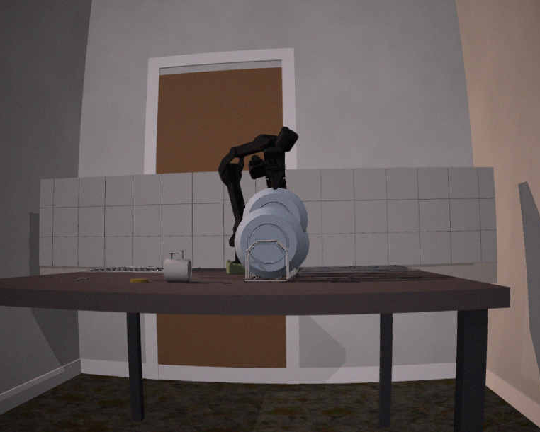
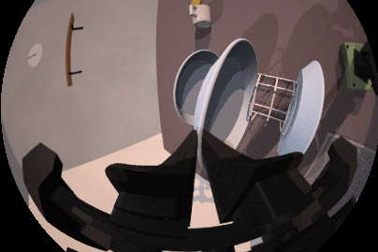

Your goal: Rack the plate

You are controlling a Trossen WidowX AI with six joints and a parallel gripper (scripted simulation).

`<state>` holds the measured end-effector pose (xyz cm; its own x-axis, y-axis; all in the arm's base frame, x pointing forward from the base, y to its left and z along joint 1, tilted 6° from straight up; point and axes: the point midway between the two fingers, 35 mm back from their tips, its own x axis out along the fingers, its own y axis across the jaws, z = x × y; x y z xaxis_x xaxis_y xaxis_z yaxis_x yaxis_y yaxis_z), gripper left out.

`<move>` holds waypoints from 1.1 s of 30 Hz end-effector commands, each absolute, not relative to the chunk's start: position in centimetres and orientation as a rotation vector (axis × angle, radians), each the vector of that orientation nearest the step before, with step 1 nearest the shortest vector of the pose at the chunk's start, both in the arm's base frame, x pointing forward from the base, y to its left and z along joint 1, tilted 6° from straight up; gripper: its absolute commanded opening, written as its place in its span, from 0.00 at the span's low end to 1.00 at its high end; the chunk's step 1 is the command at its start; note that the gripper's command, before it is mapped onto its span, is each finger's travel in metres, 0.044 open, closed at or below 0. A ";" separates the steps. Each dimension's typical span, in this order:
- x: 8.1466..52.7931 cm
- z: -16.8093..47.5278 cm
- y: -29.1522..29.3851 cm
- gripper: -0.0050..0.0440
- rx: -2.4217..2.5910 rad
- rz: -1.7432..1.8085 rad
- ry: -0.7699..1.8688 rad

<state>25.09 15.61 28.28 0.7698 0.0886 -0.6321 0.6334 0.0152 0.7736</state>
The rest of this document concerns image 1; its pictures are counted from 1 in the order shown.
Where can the grey mug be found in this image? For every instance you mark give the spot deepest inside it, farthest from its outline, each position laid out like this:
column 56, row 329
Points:
column 177, row 270

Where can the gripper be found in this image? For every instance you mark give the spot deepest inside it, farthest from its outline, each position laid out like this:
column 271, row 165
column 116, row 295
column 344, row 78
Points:
column 275, row 172

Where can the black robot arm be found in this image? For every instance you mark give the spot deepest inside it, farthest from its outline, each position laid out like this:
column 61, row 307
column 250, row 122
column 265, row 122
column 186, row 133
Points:
column 231, row 173

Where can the white tiled splashback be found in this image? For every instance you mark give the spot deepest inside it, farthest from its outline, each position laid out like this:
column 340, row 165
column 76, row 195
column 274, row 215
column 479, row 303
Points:
column 437, row 219

